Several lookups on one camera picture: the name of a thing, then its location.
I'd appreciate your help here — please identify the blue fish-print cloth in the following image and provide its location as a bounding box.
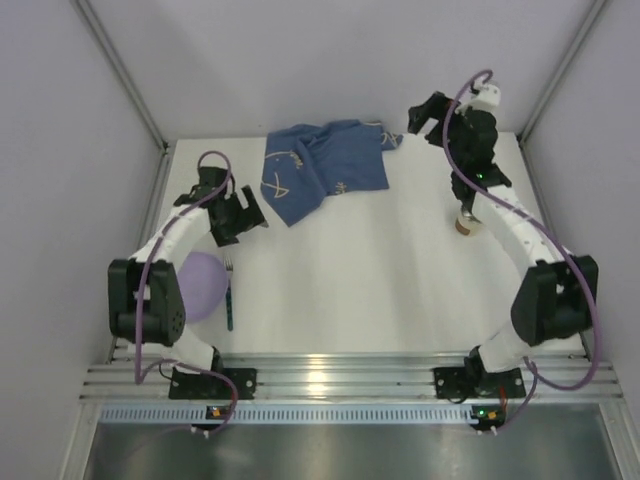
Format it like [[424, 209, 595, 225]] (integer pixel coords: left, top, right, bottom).
[[260, 119, 404, 227]]

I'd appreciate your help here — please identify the metal cup with cork base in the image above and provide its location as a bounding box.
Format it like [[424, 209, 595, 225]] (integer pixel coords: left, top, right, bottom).
[[454, 208, 482, 236]]

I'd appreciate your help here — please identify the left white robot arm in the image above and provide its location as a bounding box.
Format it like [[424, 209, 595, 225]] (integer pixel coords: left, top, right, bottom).
[[107, 167, 267, 384]]

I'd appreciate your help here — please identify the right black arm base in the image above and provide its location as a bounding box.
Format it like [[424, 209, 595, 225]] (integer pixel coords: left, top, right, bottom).
[[433, 347, 527, 404]]

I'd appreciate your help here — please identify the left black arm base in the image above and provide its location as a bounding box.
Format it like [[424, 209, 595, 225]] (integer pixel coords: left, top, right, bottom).
[[168, 367, 257, 400]]

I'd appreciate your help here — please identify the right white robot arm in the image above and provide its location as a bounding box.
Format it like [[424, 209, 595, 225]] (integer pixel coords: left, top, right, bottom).
[[408, 85, 598, 380]]

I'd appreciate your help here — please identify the purple bowl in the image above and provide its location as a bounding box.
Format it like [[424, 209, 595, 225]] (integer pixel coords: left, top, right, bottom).
[[178, 252, 229, 324]]

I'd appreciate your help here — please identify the teal-handled fork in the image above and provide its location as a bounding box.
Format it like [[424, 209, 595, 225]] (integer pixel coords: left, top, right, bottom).
[[223, 254, 234, 332]]

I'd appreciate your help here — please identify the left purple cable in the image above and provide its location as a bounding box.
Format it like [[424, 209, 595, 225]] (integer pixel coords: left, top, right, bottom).
[[133, 149, 246, 441]]

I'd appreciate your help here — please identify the purple cable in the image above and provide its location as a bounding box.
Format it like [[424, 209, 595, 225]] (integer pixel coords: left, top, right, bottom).
[[133, 149, 246, 441], [442, 69, 601, 436]]

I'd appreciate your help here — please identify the aluminium mounting rail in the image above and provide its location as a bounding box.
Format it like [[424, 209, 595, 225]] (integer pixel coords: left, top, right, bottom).
[[79, 341, 623, 403]]

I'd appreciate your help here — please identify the right aluminium frame post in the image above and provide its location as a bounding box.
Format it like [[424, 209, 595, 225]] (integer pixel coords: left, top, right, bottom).
[[516, 0, 611, 147]]

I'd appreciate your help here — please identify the aluminium frame post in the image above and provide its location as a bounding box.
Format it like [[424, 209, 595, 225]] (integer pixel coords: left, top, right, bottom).
[[71, 0, 169, 152], [516, 0, 611, 147]]

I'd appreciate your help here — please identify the perforated cable duct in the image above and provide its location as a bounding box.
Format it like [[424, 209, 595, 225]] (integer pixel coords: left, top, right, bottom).
[[99, 404, 506, 425]]

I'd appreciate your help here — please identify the left aluminium frame post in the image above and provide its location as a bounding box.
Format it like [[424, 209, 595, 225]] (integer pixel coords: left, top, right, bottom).
[[71, 0, 169, 152]]

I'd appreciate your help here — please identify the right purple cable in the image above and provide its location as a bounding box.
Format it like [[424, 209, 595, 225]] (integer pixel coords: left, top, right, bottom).
[[442, 69, 601, 436]]

